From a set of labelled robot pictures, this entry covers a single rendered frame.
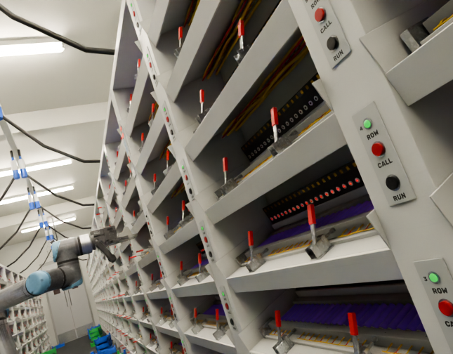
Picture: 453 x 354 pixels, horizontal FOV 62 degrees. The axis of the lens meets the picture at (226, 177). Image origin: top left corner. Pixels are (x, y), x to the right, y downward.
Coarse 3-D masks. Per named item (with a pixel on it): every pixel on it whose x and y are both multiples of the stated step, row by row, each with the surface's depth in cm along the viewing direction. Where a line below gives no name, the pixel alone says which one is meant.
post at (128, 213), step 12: (108, 144) 245; (120, 144) 248; (108, 156) 243; (120, 180) 241; (120, 192) 239; (120, 204) 240; (132, 204) 239; (132, 216) 237; (144, 228) 237; (132, 240) 232; (144, 240) 235; (156, 264) 233; (144, 276) 228; (156, 300) 226; (168, 300) 229; (156, 312) 224; (168, 336) 222
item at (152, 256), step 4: (148, 244) 234; (152, 244) 176; (144, 248) 233; (140, 252) 231; (152, 252) 182; (136, 256) 230; (148, 256) 195; (152, 256) 187; (156, 256) 181; (136, 260) 229; (140, 260) 217; (144, 260) 208; (148, 260) 199; (152, 260) 191; (140, 264) 224; (144, 264) 215
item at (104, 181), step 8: (104, 176) 308; (104, 184) 306; (104, 192) 304; (112, 200) 305; (112, 208) 303; (112, 216) 301; (120, 224) 301; (128, 248) 297; (128, 256) 296; (136, 272) 294; (128, 280) 290; (136, 280) 292; (136, 304) 287; (144, 304) 289; (136, 312) 285; (144, 328) 284; (144, 336) 282
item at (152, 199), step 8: (168, 152) 135; (168, 160) 135; (176, 160) 117; (168, 168) 133; (176, 168) 120; (168, 176) 130; (176, 176) 124; (168, 184) 134; (176, 184) 159; (152, 192) 156; (160, 192) 145; (168, 192) 138; (176, 192) 172; (144, 200) 171; (152, 200) 159; (160, 200) 150; (152, 208) 165
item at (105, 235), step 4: (104, 228) 175; (108, 228) 177; (112, 228) 178; (92, 232) 175; (96, 232) 175; (100, 232) 176; (104, 232) 176; (108, 232) 177; (112, 232) 177; (116, 232) 178; (92, 236) 174; (96, 236) 175; (100, 236) 176; (104, 236) 176; (108, 236) 175; (112, 236) 177; (116, 236) 177; (92, 240) 172; (100, 240) 175; (104, 240) 176; (108, 240) 175; (104, 244) 176; (108, 244) 175; (112, 244) 180
